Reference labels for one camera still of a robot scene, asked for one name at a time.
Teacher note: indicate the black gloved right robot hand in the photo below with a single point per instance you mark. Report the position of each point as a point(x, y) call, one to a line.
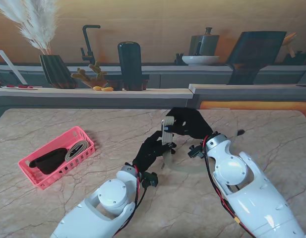
point(192, 124)

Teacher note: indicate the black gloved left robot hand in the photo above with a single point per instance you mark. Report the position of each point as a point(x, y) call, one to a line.
point(150, 153)

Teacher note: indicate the pale beige webbing belt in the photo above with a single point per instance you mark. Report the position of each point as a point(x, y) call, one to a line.
point(167, 135)

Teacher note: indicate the beige braided belt black leather ends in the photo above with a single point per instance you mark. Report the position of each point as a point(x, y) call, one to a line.
point(77, 150)

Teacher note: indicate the dark brown webbing belt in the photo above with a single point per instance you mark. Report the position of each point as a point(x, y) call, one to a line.
point(52, 161)

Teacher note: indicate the pink plastic storage basket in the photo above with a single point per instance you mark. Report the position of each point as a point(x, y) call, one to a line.
point(36, 173)

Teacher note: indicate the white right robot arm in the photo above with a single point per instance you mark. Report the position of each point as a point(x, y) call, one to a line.
point(247, 188)

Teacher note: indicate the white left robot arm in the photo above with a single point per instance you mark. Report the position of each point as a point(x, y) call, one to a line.
point(103, 205)

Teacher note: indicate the grey counter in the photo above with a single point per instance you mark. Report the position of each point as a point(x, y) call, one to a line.
point(242, 90)

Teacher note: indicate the white speckled bowl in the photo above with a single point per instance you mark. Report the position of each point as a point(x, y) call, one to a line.
point(200, 60)

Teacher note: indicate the small black holder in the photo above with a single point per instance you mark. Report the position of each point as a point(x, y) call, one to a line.
point(178, 60)

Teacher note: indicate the orange fruit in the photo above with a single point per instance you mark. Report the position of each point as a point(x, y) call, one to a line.
point(107, 89)
point(97, 88)

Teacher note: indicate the grey pot with lid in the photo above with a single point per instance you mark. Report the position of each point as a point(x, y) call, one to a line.
point(207, 45)

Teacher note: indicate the tall dark canister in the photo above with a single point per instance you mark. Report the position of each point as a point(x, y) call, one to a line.
point(130, 64)

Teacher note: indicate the cactus plant in bowl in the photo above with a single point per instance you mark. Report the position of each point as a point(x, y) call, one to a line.
point(94, 81)

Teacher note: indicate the dark utensil holder with utensils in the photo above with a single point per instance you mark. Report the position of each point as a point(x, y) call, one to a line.
point(295, 58)

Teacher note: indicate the dark ribbed vase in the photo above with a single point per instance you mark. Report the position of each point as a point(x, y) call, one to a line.
point(56, 72)

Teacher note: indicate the black kitchen faucet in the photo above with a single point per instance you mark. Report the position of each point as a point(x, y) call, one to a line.
point(87, 42)

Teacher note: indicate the plate with red slices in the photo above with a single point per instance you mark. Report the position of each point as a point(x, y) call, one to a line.
point(18, 87)

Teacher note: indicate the white leaning board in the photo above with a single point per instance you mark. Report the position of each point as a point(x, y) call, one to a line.
point(11, 65)

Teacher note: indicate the white pampas grass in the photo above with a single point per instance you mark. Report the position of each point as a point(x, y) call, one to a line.
point(38, 27)

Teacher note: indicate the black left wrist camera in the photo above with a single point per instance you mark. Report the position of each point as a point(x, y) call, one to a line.
point(150, 179)

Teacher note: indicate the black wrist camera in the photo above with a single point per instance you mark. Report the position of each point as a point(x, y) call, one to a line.
point(195, 152)
point(150, 179)

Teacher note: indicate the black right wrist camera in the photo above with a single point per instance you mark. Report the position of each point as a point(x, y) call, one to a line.
point(195, 152)

